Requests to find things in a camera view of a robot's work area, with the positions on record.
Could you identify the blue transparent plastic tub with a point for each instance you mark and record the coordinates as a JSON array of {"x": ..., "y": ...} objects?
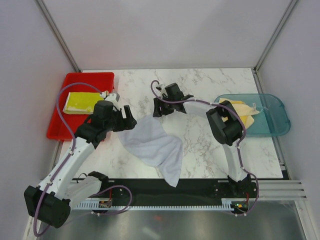
[{"x": 272, "y": 119}]

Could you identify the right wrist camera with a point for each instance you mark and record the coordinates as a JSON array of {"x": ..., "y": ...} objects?
[{"x": 162, "y": 90}]

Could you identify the aluminium frame post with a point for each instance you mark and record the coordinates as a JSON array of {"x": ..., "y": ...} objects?
[
  {"x": 276, "y": 33},
  {"x": 57, "y": 34}
]

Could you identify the left aluminium frame post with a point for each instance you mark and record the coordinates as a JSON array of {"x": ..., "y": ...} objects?
[{"x": 57, "y": 34}]

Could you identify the cream towel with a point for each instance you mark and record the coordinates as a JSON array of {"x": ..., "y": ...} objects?
[{"x": 244, "y": 111}]

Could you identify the right aluminium frame post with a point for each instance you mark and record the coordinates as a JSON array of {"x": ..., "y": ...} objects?
[{"x": 276, "y": 33}]

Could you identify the light blue white towel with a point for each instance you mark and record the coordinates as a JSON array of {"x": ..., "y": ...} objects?
[{"x": 149, "y": 142}]

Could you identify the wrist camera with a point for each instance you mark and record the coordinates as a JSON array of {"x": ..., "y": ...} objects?
[
  {"x": 111, "y": 97},
  {"x": 162, "y": 90}
]

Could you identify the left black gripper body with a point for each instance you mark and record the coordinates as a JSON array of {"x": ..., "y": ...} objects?
[{"x": 118, "y": 123}]

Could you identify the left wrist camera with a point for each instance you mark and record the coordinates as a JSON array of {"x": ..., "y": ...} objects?
[{"x": 111, "y": 97}]

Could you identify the aluminium front rail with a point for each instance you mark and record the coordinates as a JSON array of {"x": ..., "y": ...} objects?
[{"x": 280, "y": 190}]

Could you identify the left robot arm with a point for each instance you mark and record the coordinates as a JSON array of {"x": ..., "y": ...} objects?
[{"x": 52, "y": 200}]

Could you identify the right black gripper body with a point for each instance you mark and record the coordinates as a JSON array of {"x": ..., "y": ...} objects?
[{"x": 166, "y": 108}]

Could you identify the yellow patterned towel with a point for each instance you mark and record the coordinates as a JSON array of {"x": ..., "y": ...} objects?
[{"x": 81, "y": 103}]

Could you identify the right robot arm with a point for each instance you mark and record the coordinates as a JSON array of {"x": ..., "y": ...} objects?
[{"x": 226, "y": 125}]

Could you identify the white cable duct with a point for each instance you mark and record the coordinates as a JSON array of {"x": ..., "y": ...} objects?
[{"x": 99, "y": 204}]

